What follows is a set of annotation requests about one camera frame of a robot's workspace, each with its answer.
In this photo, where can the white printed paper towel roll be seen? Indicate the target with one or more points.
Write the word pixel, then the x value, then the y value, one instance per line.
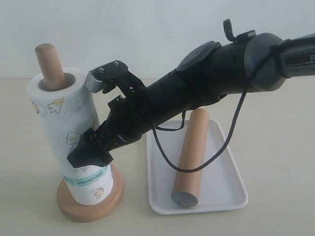
pixel 65 115

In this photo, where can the white rectangular plastic tray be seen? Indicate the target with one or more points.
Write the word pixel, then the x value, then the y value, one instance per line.
pixel 221 186

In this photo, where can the wooden paper towel holder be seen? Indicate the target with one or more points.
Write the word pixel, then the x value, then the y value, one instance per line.
pixel 54 80

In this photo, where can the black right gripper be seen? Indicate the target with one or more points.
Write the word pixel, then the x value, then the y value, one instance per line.
pixel 127 121

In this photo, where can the brown cardboard tube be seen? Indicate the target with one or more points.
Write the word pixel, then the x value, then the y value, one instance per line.
pixel 186 186

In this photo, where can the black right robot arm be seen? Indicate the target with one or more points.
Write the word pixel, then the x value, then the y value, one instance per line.
pixel 250 63

